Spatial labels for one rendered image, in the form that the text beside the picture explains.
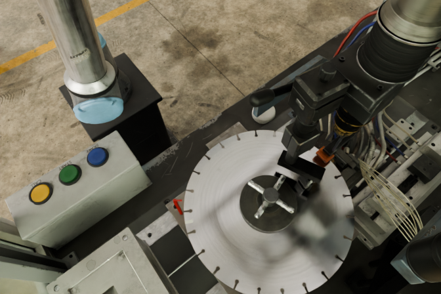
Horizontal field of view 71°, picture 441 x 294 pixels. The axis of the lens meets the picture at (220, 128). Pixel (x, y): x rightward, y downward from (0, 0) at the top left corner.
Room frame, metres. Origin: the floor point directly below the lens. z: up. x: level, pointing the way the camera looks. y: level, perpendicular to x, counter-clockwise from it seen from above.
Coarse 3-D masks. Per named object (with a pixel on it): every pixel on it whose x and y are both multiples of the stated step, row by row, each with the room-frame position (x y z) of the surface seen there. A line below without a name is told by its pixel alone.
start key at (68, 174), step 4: (64, 168) 0.29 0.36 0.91; (68, 168) 0.28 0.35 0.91; (72, 168) 0.28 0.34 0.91; (76, 168) 0.28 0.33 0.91; (60, 172) 0.28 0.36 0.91; (64, 172) 0.28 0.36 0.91; (68, 172) 0.27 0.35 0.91; (72, 172) 0.27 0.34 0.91; (76, 172) 0.27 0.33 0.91; (60, 176) 0.27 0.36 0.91; (64, 176) 0.27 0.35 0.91; (68, 176) 0.27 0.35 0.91; (72, 176) 0.26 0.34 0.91; (76, 176) 0.27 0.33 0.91; (64, 180) 0.25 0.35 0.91; (68, 180) 0.25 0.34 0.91; (72, 180) 0.26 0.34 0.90
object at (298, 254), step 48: (240, 144) 0.30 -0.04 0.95; (192, 192) 0.20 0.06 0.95; (240, 192) 0.19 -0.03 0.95; (336, 192) 0.18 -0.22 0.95; (192, 240) 0.11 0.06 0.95; (240, 240) 0.10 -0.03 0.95; (288, 240) 0.10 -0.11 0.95; (336, 240) 0.09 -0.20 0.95; (240, 288) 0.02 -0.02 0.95; (288, 288) 0.02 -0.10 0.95
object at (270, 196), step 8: (256, 184) 0.19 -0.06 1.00; (280, 184) 0.19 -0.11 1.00; (264, 192) 0.17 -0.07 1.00; (272, 192) 0.17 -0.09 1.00; (264, 200) 0.16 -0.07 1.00; (272, 200) 0.16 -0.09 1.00; (280, 200) 0.16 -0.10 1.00; (264, 208) 0.15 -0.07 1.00; (288, 208) 0.14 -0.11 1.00; (256, 216) 0.13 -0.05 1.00
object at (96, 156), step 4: (96, 148) 0.33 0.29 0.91; (100, 148) 0.33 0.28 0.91; (92, 152) 0.32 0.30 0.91; (96, 152) 0.32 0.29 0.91; (100, 152) 0.32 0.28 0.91; (104, 152) 0.32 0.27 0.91; (88, 156) 0.31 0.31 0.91; (92, 156) 0.31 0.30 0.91; (96, 156) 0.31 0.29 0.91; (100, 156) 0.31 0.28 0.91; (104, 156) 0.31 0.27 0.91; (92, 160) 0.30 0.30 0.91; (96, 160) 0.30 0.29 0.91; (100, 160) 0.30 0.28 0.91; (96, 164) 0.29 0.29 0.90
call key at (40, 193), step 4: (44, 184) 0.25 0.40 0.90; (36, 188) 0.24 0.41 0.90; (40, 188) 0.24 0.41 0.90; (44, 188) 0.24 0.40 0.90; (48, 188) 0.24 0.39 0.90; (32, 192) 0.23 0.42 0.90; (36, 192) 0.23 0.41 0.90; (40, 192) 0.23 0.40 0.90; (44, 192) 0.23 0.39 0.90; (48, 192) 0.23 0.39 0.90; (32, 196) 0.22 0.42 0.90; (36, 196) 0.22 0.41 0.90; (40, 196) 0.22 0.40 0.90; (44, 196) 0.22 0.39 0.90; (36, 200) 0.22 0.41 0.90; (40, 200) 0.21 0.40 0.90
